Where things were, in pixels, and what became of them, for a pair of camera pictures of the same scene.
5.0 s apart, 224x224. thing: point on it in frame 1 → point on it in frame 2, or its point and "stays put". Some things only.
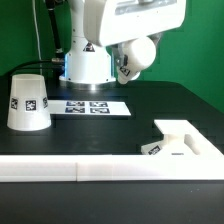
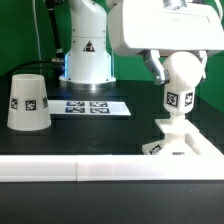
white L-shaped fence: [207, 165] stays put
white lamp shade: [28, 106] stays put
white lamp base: [180, 138] stays put
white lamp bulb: [140, 54] → [185, 72]
